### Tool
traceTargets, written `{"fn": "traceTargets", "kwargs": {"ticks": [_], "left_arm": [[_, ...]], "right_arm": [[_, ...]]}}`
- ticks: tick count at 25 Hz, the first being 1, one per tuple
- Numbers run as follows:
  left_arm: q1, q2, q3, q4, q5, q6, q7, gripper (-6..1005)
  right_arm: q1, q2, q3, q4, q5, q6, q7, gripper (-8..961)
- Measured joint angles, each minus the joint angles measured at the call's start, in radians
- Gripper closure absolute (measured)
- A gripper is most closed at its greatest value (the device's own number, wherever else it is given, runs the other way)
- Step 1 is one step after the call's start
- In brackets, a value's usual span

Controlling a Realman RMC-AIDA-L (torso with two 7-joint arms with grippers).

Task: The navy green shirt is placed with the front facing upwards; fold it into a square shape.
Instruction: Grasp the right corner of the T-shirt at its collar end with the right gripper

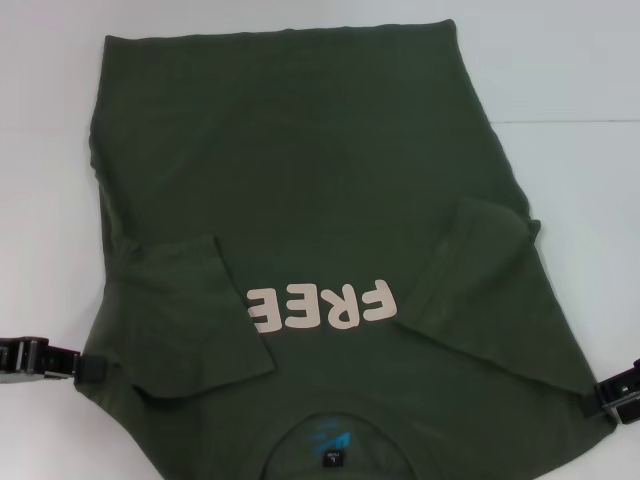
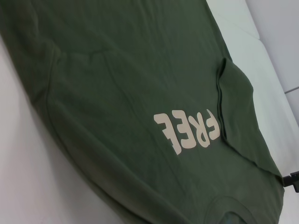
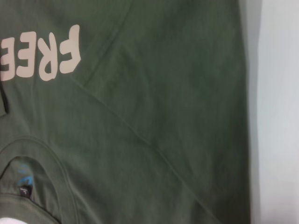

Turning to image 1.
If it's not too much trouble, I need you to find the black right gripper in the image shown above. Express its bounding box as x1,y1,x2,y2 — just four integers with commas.
586,358,640,427

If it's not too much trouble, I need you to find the dark green FREE t-shirt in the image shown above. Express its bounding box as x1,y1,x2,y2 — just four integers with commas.
72,18,617,480

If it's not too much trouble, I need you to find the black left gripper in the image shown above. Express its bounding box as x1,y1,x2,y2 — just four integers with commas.
0,336,108,386

